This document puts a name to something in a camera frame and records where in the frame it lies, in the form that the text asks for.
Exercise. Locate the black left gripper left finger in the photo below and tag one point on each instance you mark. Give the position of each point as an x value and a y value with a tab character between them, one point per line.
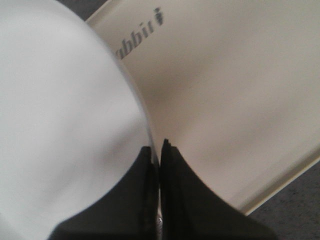
127	212

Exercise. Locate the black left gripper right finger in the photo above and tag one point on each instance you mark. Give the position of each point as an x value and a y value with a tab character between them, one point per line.
191	211

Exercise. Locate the white round plate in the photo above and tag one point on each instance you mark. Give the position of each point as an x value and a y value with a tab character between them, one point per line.
70	123

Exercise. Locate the cream rabbit serving tray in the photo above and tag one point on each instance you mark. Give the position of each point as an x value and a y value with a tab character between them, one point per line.
234	84

